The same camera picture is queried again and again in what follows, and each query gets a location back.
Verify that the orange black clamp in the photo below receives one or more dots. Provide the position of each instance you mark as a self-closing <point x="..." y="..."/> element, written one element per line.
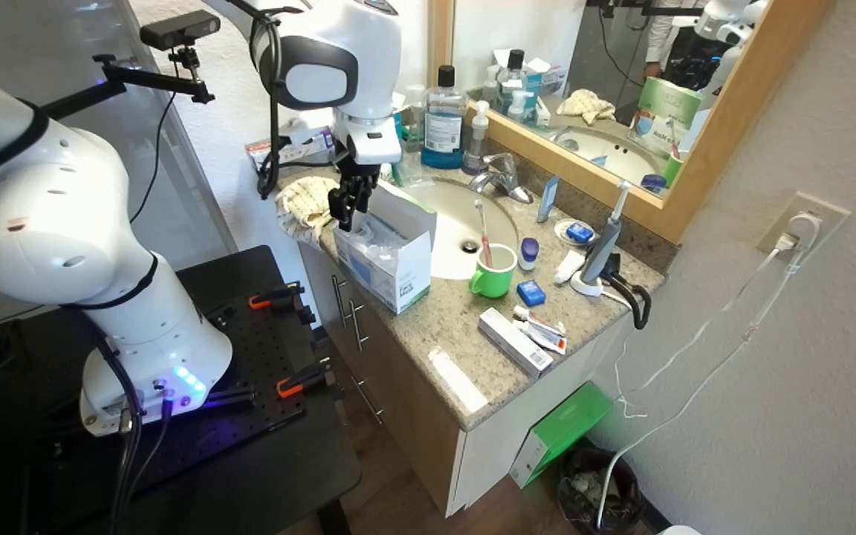
<point x="300" y="381"/>
<point x="276" y="299"/>

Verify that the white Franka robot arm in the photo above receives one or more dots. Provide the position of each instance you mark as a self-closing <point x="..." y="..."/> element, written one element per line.
<point x="60" y="217"/>

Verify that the white wall outlet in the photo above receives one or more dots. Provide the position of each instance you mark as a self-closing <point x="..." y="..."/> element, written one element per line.
<point x="805" y="226"/>

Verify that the white paper strip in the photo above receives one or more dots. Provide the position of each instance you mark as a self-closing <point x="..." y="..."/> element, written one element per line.
<point x="460" y="381"/>

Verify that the chrome faucet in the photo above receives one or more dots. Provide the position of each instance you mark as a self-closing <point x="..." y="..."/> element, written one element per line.
<point x="502" y="179"/>

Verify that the yellowish rubber glove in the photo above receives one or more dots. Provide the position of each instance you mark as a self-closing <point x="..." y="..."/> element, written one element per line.
<point x="304" y="208"/>

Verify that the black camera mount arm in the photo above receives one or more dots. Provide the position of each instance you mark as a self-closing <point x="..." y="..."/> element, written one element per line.
<point x="151" y="78"/>

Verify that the small jar with blue lid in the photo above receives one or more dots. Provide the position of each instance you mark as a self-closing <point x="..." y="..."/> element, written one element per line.
<point x="582" y="237"/>

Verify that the clear plastic bag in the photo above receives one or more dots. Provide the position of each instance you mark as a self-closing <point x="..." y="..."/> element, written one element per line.
<point x="375" y="237"/>

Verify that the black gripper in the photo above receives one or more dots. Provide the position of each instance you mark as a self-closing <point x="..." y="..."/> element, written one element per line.
<point x="359" y="173"/>

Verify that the white charger plug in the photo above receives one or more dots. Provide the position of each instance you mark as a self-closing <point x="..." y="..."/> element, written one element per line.
<point x="802" y="229"/>

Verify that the red white flat box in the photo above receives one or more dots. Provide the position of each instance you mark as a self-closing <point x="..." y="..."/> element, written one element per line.
<point x="304" y="150"/>

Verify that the blue electric toothbrush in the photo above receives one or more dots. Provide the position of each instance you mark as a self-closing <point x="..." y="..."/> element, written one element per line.
<point x="601" y="247"/>

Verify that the small blue tube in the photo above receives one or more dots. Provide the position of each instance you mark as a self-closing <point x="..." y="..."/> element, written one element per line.
<point x="548" y="199"/>

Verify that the black robot table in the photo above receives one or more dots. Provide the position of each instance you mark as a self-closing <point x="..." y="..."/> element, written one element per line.
<point x="270" y="446"/>

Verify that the toothbrush in mug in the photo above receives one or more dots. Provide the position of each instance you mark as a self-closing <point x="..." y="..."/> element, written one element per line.
<point x="482" y="232"/>

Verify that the small clear soap bottle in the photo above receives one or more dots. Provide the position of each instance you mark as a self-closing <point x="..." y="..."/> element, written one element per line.
<point x="476" y="137"/>

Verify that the red white toothpaste tube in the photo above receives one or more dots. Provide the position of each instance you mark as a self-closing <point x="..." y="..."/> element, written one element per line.
<point x="545" y="330"/>

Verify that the white green face mask box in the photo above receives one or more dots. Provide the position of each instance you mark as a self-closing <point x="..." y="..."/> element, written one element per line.
<point x="387" y="268"/>

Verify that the blue floss box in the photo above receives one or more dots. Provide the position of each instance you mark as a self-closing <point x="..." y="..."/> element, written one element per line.
<point x="530" y="292"/>

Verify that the long white toothpaste box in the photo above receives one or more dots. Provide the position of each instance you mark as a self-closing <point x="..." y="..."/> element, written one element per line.
<point x="515" y="342"/>

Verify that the green mug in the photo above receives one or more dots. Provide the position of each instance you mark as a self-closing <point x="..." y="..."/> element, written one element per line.
<point x="496" y="278"/>

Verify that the black camera on stand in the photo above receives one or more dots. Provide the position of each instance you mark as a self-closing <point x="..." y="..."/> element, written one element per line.
<point x="179" y="31"/>

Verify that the wood vanity cabinet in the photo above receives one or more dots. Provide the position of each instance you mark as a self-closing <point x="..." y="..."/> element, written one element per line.
<point x="399" y="416"/>

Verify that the wood framed wall mirror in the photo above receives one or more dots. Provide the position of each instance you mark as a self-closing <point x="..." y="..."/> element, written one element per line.
<point x="735" y="150"/>

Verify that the blue white oval case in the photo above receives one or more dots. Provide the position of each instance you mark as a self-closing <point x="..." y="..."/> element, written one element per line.
<point x="530" y="253"/>

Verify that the white oval sink basin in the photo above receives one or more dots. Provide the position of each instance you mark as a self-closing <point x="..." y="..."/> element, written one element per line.
<point x="453" y="225"/>

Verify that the black trash bin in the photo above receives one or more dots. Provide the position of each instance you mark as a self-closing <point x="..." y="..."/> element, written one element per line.
<point x="595" y="495"/>

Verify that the blue mouthwash bottle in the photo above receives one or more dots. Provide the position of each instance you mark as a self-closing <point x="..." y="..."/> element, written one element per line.
<point x="445" y="124"/>

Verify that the green cardboard box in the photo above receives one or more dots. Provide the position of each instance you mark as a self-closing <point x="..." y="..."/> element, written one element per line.
<point x="567" y="425"/>

